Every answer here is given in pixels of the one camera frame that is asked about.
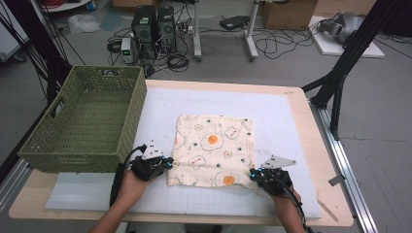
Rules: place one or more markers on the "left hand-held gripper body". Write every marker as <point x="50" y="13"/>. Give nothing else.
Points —
<point x="147" y="168"/>

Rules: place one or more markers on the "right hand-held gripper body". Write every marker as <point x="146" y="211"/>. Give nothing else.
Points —
<point x="275" y="181"/>

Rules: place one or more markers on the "cream egg print cloth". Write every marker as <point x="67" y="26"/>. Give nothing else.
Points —
<point x="213" y="152"/>

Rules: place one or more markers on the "green woven basket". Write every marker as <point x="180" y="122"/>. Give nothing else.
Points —
<point x="87" y="129"/>

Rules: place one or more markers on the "person's right hand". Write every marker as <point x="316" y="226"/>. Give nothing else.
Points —
<point x="288" y="202"/>

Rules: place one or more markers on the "person's left hand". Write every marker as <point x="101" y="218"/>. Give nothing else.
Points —
<point x="131" y="191"/>

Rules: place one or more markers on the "small grey tape piece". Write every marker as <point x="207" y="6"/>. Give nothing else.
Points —
<point x="336" y="180"/>

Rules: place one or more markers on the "white foam mat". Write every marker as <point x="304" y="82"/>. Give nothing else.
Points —
<point x="226" y="100"/>

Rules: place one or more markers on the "small white power supply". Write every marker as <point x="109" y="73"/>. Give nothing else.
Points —
<point x="126" y="50"/>

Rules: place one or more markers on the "black computer tower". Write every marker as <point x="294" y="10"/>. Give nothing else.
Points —
<point x="144" y="30"/>
<point x="167" y="29"/>

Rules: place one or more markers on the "white metal stand leg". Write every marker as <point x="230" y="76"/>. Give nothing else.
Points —
<point x="197" y="32"/>
<point x="251" y="35"/>

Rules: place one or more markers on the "black flat device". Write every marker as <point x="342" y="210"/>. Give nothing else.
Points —
<point x="233" y="22"/>

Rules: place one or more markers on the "clear plastic bag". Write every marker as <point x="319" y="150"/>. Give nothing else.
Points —
<point x="83" y="23"/>

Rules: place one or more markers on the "large cardboard box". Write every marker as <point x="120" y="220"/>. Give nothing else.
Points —
<point x="288" y="14"/>

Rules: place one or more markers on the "white floor board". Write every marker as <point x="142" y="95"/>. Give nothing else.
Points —
<point x="369" y="50"/>

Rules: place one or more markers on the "grey headset device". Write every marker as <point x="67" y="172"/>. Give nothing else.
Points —
<point x="343" y="26"/>

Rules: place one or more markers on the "aluminium floor rail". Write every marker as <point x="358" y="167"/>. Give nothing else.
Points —
<point x="348" y="168"/>
<point x="13" y="184"/>

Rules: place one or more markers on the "black metal frame stand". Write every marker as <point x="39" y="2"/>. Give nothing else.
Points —
<point x="343" y="68"/>

